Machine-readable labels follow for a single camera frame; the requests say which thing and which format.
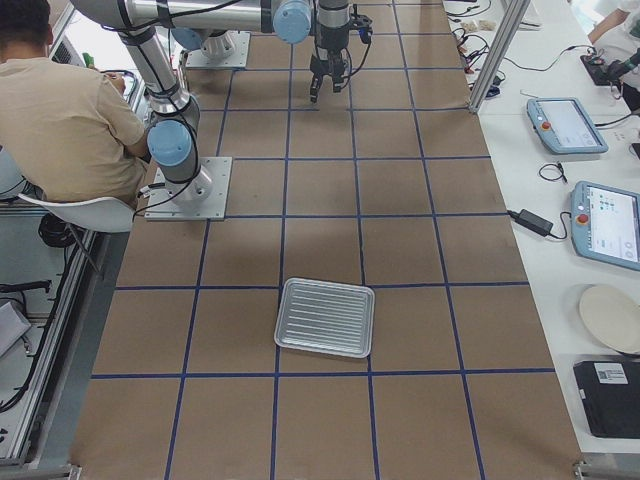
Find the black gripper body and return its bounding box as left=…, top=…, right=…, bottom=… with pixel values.
left=310, top=44, right=349, bottom=80

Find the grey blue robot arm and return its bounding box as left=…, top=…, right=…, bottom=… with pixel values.
left=73, top=1, right=371, bottom=205

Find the silver ribbed metal tray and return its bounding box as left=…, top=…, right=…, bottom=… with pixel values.
left=274, top=278, right=375, bottom=359

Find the green plastic part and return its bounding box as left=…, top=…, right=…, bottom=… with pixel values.
left=82, top=52, right=96, bottom=69

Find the upper blue teach pendant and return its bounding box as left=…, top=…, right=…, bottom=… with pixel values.
left=526, top=97, right=609, bottom=155

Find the blue teach pendant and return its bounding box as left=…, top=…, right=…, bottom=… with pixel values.
left=526, top=97, right=609, bottom=155
left=571, top=181, right=639, bottom=271

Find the black power adapter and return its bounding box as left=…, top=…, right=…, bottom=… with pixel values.
left=507, top=209, right=553, bottom=237

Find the white plastic chair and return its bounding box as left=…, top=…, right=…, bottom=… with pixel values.
left=17, top=192, right=137, bottom=280

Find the person in beige shirt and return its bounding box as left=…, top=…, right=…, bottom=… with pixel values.
left=0, top=0, right=151, bottom=207

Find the lower blue teach pendant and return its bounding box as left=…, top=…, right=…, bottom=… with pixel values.
left=571, top=181, right=639, bottom=271

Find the cream round plate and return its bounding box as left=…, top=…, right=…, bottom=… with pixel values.
left=578, top=285, right=639, bottom=355

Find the black tablet device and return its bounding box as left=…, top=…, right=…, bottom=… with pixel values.
left=573, top=361, right=639, bottom=439

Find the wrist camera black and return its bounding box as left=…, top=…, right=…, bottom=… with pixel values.
left=350, top=13, right=373, bottom=45

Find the aluminium frame post right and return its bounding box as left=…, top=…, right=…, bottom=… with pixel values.
left=468, top=0, right=530, bottom=114

